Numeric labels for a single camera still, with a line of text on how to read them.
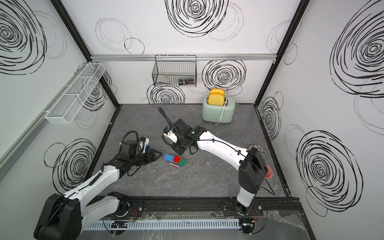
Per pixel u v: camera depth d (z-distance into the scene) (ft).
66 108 2.37
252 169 1.42
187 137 1.85
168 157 2.76
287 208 2.47
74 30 2.59
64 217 1.28
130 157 2.18
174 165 2.79
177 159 2.66
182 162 2.71
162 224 2.53
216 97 3.16
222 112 3.16
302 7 2.36
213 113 3.27
